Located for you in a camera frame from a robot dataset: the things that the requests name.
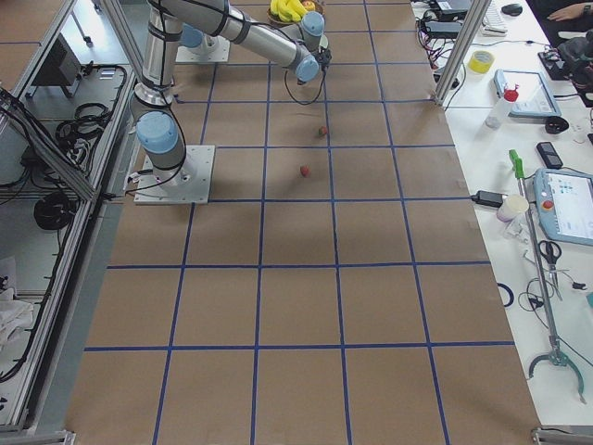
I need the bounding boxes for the black handled scissors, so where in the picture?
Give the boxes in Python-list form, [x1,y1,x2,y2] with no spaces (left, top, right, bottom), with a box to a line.
[538,240,562,300]

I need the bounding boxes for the teach pendant tablet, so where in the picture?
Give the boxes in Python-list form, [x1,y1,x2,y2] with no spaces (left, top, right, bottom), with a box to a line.
[533,169,592,246]
[493,69,561,119]

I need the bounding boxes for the long reacher grabber tool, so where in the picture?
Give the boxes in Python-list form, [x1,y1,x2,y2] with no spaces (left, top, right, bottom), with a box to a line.
[509,149,587,404]

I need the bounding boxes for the woven wicker basket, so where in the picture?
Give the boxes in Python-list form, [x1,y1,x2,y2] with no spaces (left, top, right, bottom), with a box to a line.
[267,0,324,25]

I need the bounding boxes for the teach pendant tablet far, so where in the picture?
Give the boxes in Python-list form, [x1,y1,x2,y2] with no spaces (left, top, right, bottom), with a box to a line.
[493,69,561,119]

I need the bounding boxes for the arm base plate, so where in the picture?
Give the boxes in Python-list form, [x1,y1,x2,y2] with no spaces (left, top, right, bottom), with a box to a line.
[133,145,215,205]
[176,35,230,64]

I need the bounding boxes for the yellow banana bunch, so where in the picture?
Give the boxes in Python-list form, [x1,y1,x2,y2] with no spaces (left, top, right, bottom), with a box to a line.
[270,0,308,23]

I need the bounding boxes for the aluminium frame post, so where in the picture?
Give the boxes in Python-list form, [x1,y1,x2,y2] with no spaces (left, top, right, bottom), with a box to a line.
[434,0,490,105]

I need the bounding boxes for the white paper cup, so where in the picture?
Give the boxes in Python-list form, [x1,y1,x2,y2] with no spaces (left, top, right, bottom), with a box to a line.
[496,195,529,223]

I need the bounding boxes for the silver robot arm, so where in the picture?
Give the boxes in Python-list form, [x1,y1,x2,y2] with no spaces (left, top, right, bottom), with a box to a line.
[130,1,330,187]

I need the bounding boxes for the teach pendant tablet near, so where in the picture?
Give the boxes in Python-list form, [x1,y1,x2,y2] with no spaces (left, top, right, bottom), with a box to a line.
[533,169,592,246]

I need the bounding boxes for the black power brick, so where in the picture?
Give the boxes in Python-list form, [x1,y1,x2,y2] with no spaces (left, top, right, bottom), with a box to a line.
[471,190,506,209]

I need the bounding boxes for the yellow tape roll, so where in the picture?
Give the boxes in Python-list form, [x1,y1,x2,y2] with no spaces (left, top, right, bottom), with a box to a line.
[467,50,495,74]

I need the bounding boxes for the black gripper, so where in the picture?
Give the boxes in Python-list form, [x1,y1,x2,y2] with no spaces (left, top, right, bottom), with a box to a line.
[316,46,332,68]

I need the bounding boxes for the red capped squeeze bottle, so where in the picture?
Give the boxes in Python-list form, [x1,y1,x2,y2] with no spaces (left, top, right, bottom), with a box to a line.
[485,84,519,130]

